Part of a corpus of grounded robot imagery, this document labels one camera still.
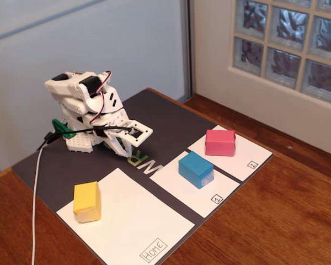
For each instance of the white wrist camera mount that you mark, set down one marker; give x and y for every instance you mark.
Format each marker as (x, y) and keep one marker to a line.
(146, 133)

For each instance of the grey metal door frame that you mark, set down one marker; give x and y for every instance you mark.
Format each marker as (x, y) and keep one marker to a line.
(188, 55)

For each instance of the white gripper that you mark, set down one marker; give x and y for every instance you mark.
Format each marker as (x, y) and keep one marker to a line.
(116, 144)

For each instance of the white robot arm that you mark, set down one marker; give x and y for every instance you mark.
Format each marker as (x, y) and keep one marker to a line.
(63, 88)

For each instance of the white sheet marked one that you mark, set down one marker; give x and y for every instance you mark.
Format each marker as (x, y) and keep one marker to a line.
(187, 196)

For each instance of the glass block window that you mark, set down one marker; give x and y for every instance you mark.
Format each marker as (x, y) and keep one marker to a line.
(281, 66)

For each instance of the green table clamp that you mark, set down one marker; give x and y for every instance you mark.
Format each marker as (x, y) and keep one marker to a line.
(62, 127)

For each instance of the dark grey base mat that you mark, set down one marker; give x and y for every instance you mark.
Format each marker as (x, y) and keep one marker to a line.
(168, 124)

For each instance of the white sheet marked home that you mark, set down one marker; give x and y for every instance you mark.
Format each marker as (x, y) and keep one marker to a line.
(140, 215)

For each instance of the white sheet marked two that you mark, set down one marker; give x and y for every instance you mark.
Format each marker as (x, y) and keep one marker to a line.
(248, 151)

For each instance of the pink paper box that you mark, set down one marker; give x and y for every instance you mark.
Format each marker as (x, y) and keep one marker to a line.
(219, 143)

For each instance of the blue paper box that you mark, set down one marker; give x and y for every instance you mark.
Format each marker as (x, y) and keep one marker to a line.
(194, 165)

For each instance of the yellow paper box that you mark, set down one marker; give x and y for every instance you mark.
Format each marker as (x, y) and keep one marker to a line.
(85, 198)

